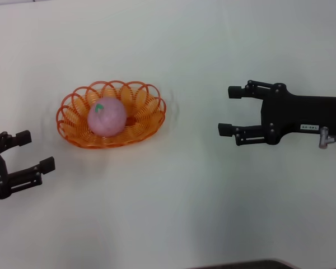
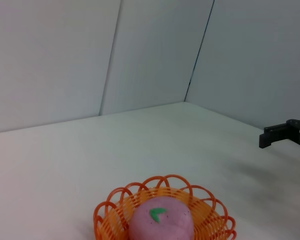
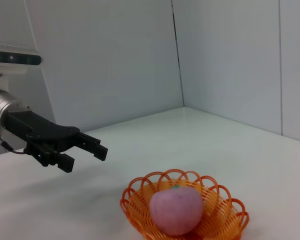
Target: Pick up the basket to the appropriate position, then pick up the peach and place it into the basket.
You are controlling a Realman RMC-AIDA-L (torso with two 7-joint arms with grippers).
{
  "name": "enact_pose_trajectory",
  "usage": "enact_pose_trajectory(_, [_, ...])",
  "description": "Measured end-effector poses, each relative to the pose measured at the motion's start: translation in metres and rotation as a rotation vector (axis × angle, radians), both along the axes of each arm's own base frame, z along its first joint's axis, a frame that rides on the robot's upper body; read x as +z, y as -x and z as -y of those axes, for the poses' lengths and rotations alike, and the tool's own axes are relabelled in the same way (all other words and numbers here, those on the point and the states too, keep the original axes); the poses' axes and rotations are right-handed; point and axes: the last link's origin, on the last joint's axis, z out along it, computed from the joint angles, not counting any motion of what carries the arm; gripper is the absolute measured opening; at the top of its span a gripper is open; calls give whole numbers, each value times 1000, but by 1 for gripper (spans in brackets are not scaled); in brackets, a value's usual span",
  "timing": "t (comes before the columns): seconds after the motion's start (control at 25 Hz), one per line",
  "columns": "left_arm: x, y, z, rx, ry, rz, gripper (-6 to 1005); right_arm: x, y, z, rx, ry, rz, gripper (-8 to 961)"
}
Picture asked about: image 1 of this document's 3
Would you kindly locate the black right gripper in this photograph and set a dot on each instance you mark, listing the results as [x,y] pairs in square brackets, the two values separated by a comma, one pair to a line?
[302,115]

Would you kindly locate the dark robot torso edge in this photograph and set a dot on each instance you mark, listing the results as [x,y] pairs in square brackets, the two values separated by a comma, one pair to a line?
[254,265]

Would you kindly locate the pink toy peach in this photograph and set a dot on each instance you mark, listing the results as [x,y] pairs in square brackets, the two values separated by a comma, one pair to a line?
[109,117]

